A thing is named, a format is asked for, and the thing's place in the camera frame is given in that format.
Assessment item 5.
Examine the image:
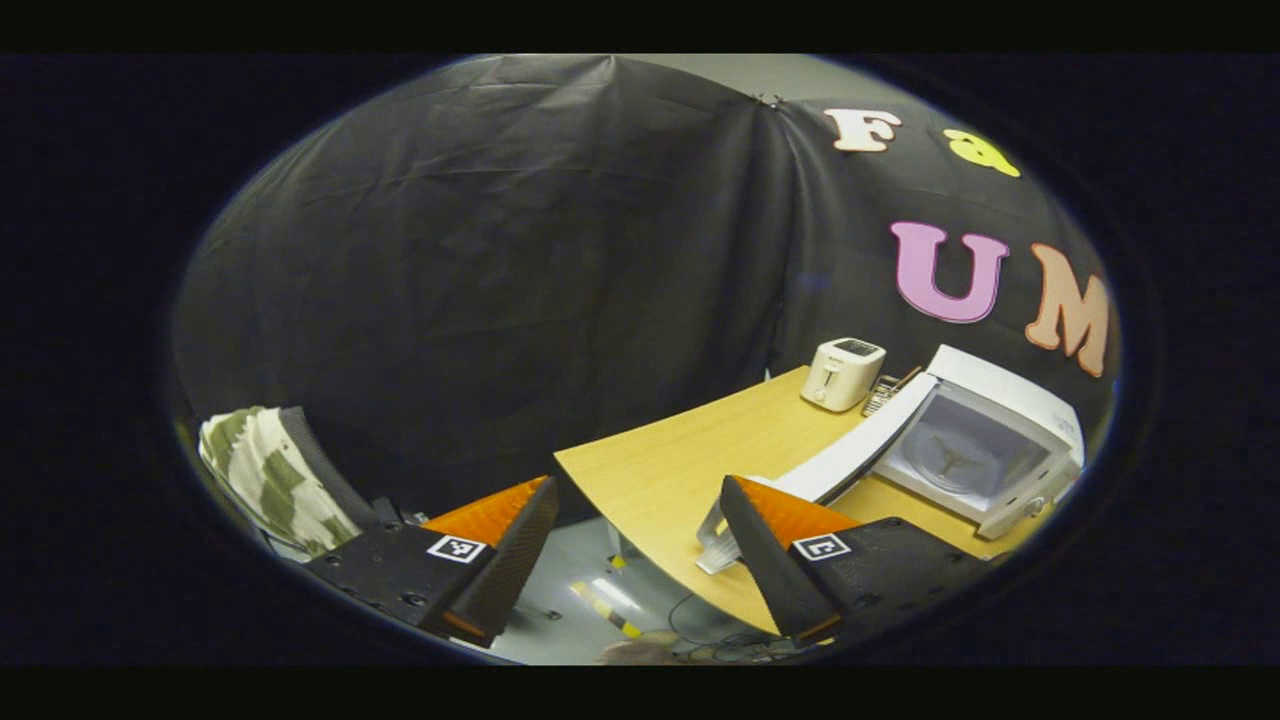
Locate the black backdrop cloth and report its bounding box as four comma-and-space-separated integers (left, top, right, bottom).
170, 55, 1121, 561

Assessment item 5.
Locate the white toaster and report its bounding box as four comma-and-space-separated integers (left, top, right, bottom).
800, 337, 887, 413

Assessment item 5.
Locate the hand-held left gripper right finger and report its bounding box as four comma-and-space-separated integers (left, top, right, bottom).
718, 475, 986, 646

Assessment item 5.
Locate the black cable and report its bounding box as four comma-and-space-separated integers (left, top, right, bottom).
665, 595, 801, 661

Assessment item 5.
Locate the person's camouflage jacket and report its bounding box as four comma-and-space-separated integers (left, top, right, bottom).
198, 405, 376, 559

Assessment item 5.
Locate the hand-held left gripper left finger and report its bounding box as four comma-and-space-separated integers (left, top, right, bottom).
303, 475, 560, 648

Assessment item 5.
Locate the small metal rack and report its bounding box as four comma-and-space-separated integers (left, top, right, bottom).
862, 366, 923, 417

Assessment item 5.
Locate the yellow black striped tape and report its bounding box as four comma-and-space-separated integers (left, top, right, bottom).
570, 580, 643, 639

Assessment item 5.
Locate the white microwave oven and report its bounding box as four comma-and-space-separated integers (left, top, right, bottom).
695, 345, 1086, 576

